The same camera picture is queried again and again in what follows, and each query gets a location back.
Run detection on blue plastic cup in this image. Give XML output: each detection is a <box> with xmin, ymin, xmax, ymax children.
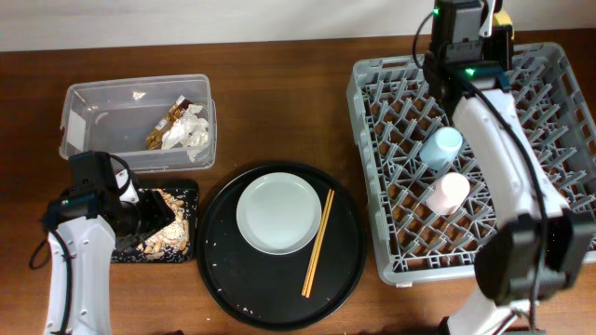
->
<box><xmin>419</xmin><ymin>127</ymin><xmax>463</xmax><ymax>170</ymax></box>

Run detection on pink plastic cup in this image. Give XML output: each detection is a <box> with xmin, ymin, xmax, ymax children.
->
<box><xmin>425</xmin><ymin>172</ymin><xmax>470</xmax><ymax>216</ymax></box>

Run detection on white napkin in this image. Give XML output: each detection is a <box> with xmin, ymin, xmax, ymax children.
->
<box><xmin>161</xmin><ymin>104</ymin><xmax>210</xmax><ymax>162</ymax></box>

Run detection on black rectangular tray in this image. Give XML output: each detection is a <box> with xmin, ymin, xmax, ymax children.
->
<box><xmin>111</xmin><ymin>179</ymin><xmax>199</xmax><ymax>263</ymax></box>

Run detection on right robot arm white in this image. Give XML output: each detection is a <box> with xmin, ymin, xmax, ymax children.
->
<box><xmin>418</xmin><ymin>0</ymin><xmax>595</xmax><ymax>334</ymax></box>

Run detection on brown snack wrapper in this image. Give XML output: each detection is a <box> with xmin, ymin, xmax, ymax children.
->
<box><xmin>145</xmin><ymin>96</ymin><xmax>191</xmax><ymax>150</ymax></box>

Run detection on food scraps and shells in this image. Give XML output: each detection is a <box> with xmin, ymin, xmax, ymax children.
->
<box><xmin>112</xmin><ymin>188</ymin><xmax>196</xmax><ymax>263</ymax></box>

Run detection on clear plastic waste bin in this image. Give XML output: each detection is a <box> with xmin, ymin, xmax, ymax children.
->
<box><xmin>60</xmin><ymin>74</ymin><xmax>217</xmax><ymax>173</ymax></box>

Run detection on grey dishwasher rack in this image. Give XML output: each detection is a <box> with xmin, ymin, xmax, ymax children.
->
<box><xmin>346</xmin><ymin>43</ymin><xmax>595</xmax><ymax>287</ymax></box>

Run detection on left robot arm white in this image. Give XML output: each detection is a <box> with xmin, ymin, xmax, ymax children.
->
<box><xmin>41</xmin><ymin>151</ymin><xmax>175</xmax><ymax>334</ymax></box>

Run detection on yellow bowl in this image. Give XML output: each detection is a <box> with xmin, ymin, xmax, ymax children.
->
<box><xmin>493</xmin><ymin>8</ymin><xmax>513</xmax><ymax>33</ymax></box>

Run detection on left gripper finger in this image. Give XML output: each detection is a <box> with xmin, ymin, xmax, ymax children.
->
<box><xmin>114</xmin><ymin>234</ymin><xmax>149</xmax><ymax>253</ymax></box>
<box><xmin>138</xmin><ymin>189</ymin><xmax>175</xmax><ymax>233</ymax></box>

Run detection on grey round plate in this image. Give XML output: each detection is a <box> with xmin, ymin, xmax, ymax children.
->
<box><xmin>236</xmin><ymin>172</ymin><xmax>322</xmax><ymax>256</ymax></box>

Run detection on round black serving tray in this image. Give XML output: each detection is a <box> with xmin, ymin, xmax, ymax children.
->
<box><xmin>195</xmin><ymin>163</ymin><xmax>366</xmax><ymax>331</ymax></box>

